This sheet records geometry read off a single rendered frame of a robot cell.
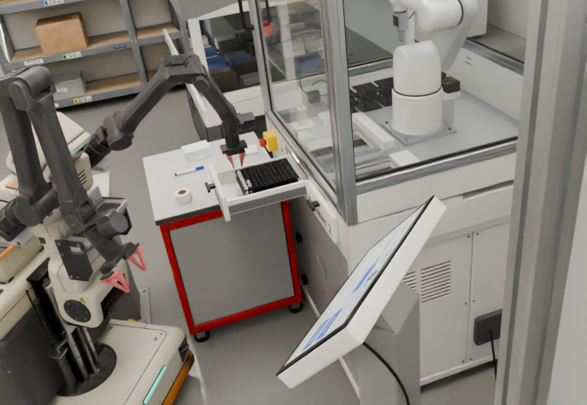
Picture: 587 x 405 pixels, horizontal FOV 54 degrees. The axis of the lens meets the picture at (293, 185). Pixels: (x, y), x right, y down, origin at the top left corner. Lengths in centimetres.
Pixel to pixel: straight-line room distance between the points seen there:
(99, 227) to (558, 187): 133
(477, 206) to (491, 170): 14
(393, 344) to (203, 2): 195
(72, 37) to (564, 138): 563
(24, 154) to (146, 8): 475
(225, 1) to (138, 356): 165
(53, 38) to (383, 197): 454
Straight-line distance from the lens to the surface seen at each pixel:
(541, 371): 65
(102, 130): 208
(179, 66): 183
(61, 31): 595
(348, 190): 181
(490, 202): 212
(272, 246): 266
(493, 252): 228
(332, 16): 159
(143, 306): 323
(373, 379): 155
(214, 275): 267
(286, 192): 224
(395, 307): 144
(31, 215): 173
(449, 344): 248
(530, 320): 59
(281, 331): 290
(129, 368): 254
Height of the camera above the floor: 202
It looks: 30 degrees down
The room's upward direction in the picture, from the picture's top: 8 degrees counter-clockwise
